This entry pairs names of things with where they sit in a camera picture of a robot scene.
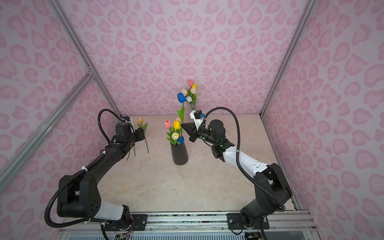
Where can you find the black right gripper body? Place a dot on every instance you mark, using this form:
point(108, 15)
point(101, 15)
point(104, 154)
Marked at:
point(195, 133)

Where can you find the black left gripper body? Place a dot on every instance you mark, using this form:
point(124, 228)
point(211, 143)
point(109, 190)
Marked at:
point(139, 135)

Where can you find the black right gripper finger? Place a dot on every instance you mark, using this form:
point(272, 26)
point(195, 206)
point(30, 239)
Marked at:
point(193, 133)
point(186, 126)

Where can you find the blue tulip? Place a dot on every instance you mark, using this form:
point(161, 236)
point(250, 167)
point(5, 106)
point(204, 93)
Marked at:
point(181, 113)
point(181, 140)

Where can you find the pale cream tulip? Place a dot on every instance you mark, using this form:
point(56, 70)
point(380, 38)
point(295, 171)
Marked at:
point(175, 136)

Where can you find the cream yellow tulip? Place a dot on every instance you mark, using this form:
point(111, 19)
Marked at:
point(143, 126)

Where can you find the clear glass vase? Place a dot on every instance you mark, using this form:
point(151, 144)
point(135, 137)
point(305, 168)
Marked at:
point(193, 106)

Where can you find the black tapered vase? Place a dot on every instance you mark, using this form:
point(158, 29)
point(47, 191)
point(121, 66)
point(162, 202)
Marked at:
point(179, 154)

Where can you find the white blue-tinged tulip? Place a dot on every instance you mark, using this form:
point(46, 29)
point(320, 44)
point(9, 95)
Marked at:
point(189, 99)

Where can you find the cream white tulip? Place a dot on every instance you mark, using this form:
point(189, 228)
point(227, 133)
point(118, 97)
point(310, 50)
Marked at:
point(193, 90)

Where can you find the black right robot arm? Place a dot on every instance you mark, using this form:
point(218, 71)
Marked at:
point(271, 186)

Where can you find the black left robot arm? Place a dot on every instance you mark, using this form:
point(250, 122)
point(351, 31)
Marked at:
point(78, 199)

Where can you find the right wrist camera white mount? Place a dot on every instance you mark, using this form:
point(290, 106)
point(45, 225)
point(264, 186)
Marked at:
point(198, 117)

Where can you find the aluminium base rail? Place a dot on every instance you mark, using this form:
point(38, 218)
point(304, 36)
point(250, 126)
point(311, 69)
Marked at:
point(289, 225)

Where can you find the diagonal aluminium frame bar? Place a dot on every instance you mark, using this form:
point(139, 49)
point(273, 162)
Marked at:
point(26, 151)

